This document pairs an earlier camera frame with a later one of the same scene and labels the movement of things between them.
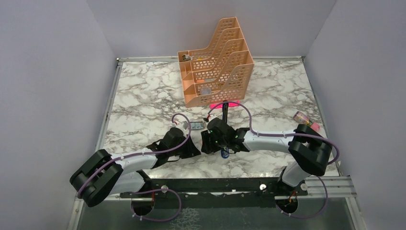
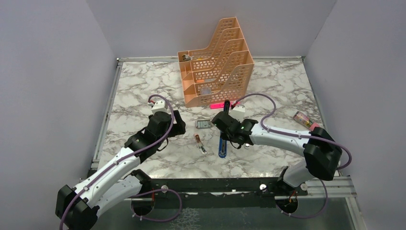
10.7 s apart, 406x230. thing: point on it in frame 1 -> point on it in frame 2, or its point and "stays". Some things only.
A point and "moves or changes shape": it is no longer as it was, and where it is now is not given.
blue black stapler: (225, 151) stays
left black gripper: (191, 150) -> (179, 128)
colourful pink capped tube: (301, 118) stays
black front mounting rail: (217, 193) stays
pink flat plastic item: (219, 105) stays
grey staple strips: (196, 126) moves or changes shape
